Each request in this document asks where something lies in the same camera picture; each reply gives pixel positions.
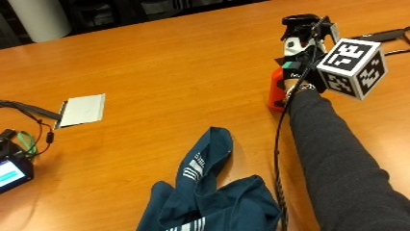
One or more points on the white cube with black markers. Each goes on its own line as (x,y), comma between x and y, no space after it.
(352,67)

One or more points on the black device with lit screen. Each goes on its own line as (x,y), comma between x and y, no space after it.
(11,171)

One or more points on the white cylindrical bin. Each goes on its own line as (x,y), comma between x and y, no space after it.
(40,19)

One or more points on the dark blue tote bag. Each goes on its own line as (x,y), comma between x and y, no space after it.
(213,199)

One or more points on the white notepad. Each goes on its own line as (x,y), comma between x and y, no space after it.
(82,110)

